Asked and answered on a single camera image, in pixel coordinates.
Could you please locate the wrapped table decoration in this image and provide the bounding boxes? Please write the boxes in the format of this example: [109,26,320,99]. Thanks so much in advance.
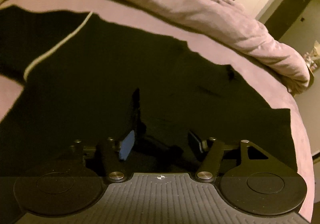
[302,40,320,70]

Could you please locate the black sweater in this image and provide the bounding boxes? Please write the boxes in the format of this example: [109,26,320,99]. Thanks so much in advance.
[0,6,298,224]

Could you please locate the pink crumpled duvet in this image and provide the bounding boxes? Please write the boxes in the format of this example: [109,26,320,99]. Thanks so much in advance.
[91,0,311,95]

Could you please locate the pink bed sheet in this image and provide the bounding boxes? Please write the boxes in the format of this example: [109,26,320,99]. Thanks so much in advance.
[0,0,316,224]

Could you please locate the dark door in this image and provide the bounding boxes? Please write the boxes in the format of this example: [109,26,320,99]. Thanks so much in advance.
[264,0,320,39]

